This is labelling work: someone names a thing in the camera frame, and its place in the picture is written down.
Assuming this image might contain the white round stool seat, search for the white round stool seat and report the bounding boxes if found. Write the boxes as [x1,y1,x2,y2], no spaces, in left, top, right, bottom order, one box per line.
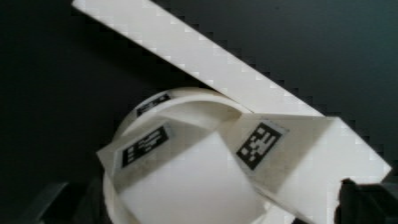
[98,88,295,224]

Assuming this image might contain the white right fence wall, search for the white right fence wall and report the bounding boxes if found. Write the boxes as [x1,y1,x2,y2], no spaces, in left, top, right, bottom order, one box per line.
[73,0,327,117]

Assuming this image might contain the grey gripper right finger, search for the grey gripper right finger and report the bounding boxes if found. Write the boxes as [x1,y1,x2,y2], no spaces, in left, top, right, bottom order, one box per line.
[334,179,398,224]

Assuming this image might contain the white stool leg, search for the white stool leg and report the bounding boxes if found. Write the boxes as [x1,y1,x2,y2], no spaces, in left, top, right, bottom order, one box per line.
[98,121,263,224]
[224,114,391,224]

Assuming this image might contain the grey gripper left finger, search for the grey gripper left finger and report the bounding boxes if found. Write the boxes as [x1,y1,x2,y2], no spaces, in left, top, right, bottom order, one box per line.
[16,178,110,224]

